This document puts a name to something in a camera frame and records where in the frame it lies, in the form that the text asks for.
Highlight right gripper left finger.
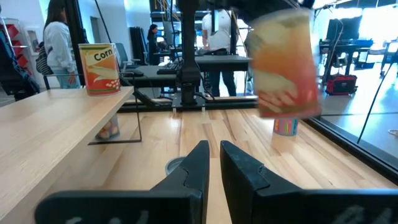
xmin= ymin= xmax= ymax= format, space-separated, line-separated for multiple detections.
xmin=34 ymin=139 xmax=211 ymax=224

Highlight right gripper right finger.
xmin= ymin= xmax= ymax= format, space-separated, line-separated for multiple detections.
xmin=220 ymin=140 xmax=398 ymax=224

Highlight sliced carrots can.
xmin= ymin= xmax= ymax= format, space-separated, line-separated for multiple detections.
xmin=164 ymin=156 xmax=187 ymax=177

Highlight orange corn can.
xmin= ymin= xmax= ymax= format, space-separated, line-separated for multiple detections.
xmin=247 ymin=9 xmax=323 ymax=119
xmin=78 ymin=42 xmax=122 ymax=96

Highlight small colourful tin can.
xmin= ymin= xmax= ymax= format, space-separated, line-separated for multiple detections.
xmin=272 ymin=117 xmax=300 ymax=137

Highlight tin can with pale label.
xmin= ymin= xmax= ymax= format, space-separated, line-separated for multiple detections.
xmin=95 ymin=113 xmax=121 ymax=141

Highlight wooden shelf with black legs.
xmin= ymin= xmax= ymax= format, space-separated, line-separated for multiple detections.
xmin=0 ymin=86 xmax=143 ymax=224

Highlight person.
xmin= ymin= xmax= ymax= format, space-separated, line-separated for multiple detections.
xmin=146 ymin=23 xmax=162 ymax=66
xmin=35 ymin=0 xmax=82 ymax=90
xmin=201 ymin=8 xmax=249 ymax=98

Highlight dark desk top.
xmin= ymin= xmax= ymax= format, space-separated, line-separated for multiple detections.
xmin=194 ymin=55 xmax=252 ymax=72

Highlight black workbench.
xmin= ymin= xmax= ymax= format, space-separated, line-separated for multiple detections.
xmin=318 ymin=39 xmax=398 ymax=82

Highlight black monitor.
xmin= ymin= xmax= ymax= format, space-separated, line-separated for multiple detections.
xmin=325 ymin=15 xmax=363 ymax=41

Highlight blue bin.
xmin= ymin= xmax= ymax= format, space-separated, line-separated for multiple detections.
xmin=354 ymin=39 xmax=376 ymax=49

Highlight red and black case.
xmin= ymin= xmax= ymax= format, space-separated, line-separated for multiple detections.
xmin=325 ymin=73 xmax=359 ymax=96

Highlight black keyboard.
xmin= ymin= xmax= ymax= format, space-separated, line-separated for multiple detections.
xmin=156 ymin=63 xmax=182 ymax=76

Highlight grey desk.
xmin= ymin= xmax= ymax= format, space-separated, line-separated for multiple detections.
xmin=123 ymin=64 xmax=180 ymax=88

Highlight black panel stack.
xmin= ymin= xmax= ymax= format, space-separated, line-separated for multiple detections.
xmin=129 ymin=26 xmax=149 ymax=65

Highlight grey office chair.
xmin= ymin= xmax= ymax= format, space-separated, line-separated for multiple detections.
xmin=114 ymin=42 xmax=142 ymax=74

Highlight dark hanging bag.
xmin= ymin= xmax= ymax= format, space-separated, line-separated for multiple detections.
xmin=0 ymin=29 xmax=41 ymax=102

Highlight red bin rack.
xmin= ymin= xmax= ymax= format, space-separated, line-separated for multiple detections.
xmin=0 ymin=17 xmax=32 ymax=77

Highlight black hanging cable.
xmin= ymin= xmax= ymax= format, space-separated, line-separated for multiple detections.
xmin=356 ymin=60 xmax=398 ymax=146

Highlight black upright post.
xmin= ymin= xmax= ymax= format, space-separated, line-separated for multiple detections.
xmin=63 ymin=0 xmax=88 ymax=88

